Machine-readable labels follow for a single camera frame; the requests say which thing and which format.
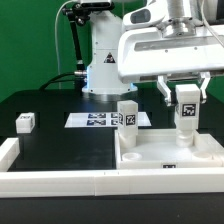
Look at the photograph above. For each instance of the white U-shaped obstacle fence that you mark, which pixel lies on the white U-shaped obstacle fence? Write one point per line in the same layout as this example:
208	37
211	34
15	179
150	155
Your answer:
103	182

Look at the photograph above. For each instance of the white square table top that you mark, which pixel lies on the white square table top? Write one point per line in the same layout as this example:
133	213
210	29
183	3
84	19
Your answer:
157	149

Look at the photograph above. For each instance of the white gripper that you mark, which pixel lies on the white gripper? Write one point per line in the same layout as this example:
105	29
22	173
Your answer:
144	54

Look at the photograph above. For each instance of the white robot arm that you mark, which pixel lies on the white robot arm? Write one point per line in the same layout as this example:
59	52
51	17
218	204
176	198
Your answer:
171	17

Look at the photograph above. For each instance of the white marker sheet with tags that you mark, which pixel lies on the white marker sheet with tags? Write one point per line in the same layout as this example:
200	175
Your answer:
104	119

